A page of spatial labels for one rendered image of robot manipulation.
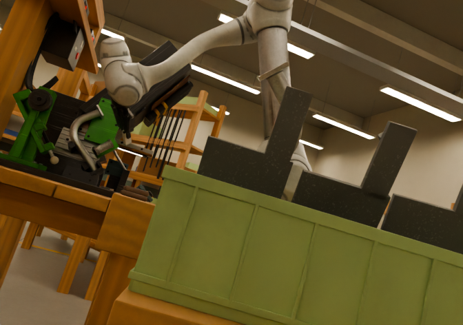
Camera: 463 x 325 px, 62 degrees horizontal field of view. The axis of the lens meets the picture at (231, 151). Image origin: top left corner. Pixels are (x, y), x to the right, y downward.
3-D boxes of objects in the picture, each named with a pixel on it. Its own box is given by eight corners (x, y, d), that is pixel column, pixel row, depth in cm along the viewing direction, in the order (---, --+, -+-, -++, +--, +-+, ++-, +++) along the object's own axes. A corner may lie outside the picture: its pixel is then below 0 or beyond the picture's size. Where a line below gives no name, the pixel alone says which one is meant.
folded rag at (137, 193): (147, 202, 112) (149, 192, 112) (119, 193, 110) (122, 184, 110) (144, 201, 121) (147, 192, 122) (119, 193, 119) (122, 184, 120)
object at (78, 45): (74, 72, 171) (86, 43, 173) (69, 59, 154) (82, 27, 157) (45, 62, 168) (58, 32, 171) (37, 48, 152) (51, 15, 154)
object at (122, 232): (135, 222, 245) (142, 199, 248) (147, 262, 101) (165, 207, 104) (114, 215, 242) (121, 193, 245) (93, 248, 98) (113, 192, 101)
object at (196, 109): (138, 288, 400) (205, 81, 444) (26, 232, 531) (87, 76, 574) (171, 289, 444) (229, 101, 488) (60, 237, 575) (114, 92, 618)
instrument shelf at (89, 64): (96, 74, 219) (99, 68, 220) (76, -3, 133) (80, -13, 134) (52, 58, 214) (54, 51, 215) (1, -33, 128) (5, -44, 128)
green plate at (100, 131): (110, 154, 168) (125, 113, 177) (111, 147, 161) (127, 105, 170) (83, 145, 165) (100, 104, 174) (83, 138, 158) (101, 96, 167)
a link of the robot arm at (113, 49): (101, 75, 143) (105, 91, 133) (94, 34, 133) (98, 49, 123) (130, 71, 146) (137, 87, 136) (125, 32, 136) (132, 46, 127)
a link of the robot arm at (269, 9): (298, 206, 132) (324, 204, 111) (253, 208, 129) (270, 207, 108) (282, 1, 144) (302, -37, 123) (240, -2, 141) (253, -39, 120)
